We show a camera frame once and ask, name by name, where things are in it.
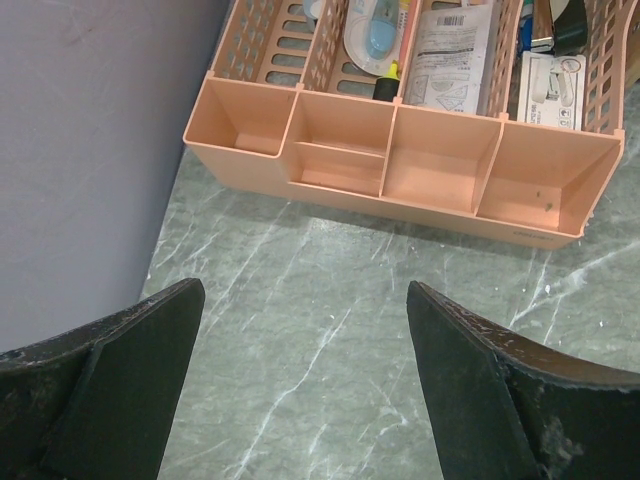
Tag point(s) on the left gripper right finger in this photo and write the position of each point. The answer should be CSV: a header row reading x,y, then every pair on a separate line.
x,y
502,406

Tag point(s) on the orange plastic desk organizer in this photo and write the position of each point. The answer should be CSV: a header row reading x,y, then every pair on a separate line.
x,y
269,119

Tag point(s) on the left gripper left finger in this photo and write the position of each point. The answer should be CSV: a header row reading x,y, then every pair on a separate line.
x,y
98,401

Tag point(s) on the ruler set package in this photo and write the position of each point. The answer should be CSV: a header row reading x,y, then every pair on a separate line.
x,y
449,57

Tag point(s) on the yellow highlighter pen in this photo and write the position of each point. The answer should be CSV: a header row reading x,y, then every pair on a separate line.
x,y
387,86

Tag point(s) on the white stapler box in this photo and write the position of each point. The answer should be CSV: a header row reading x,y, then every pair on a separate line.
x,y
551,90

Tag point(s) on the blue correction tape pack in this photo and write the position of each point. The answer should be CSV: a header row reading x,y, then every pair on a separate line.
x,y
377,33

